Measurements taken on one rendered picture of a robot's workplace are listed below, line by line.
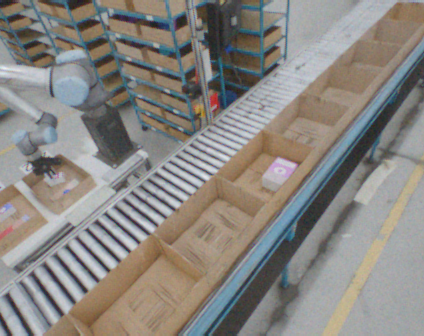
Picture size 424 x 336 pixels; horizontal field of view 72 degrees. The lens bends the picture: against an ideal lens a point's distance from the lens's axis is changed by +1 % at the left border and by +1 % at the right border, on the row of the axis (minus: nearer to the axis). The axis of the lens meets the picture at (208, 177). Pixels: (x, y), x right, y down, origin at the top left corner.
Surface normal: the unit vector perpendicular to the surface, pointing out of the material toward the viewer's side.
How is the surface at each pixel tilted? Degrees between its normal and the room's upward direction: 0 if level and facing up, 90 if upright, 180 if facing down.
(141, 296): 0
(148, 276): 1
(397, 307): 0
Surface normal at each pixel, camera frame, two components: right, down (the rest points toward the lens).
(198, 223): -0.14, -0.68
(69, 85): 0.28, 0.70
